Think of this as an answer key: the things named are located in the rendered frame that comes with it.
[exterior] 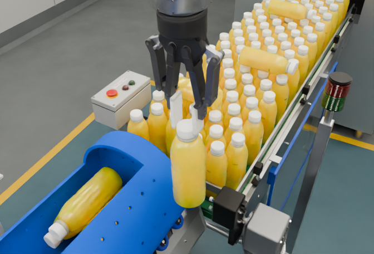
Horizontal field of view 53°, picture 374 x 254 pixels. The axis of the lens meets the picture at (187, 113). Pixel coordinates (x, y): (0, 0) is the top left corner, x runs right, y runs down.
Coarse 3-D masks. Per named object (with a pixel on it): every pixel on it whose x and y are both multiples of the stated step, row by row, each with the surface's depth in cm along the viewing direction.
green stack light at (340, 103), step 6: (324, 90) 108; (324, 96) 108; (330, 96) 106; (324, 102) 108; (330, 102) 106; (336, 102) 106; (342, 102) 106; (324, 108) 109; (330, 108) 107; (336, 108) 107; (342, 108) 108
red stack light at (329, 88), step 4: (328, 80) 105; (328, 84) 105; (332, 84) 103; (328, 88) 105; (332, 88) 104; (336, 88) 103; (340, 88) 103; (344, 88) 103; (348, 88) 103; (328, 92) 106; (332, 92) 104; (336, 92) 104; (340, 92) 103; (344, 92) 104; (332, 96) 105; (336, 96) 104; (340, 96) 104; (344, 96) 105
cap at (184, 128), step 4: (184, 120) 70; (188, 120) 70; (180, 124) 69; (184, 124) 69; (188, 124) 69; (192, 124) 69; (176, 128) 69; (180, 128) 68; (184, 128) 68; (188, 128) 68; (192, 128) 68; (180, 132) 68; (184, 132) 68; (188, 132) 68; (192, 132) 68; (180, 136) 69; (184, 136) 68; (188, 136) 68; (192, 136) 69
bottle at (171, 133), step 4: (168, 120) 120; (168, 124) 119; (168, 128) 119; (172, 128) 118; (168, 132) 119; (172, 132) 118; (176, 132) 118; (168, 136) 120; (172, 136) 119; (168, 140) 122; (172, 140) 120; (168, 144) 123; (168, 148) 124; (168, 152) 125; (168, 156) 126
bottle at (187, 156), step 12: (180, 144) 69; (192, 144) 69; (180, 156) 70; (192, 156) 70; (204, 156) 72; (180, 168) 71; (192, 168) 71; (204, 168) 74; (180, 180) 73; (192, 180) 73; (204, 180) 76; (180, 192) 76; (192, 192) 75; (204, 192) 78; (180, 204) 78; (192, 204) 77
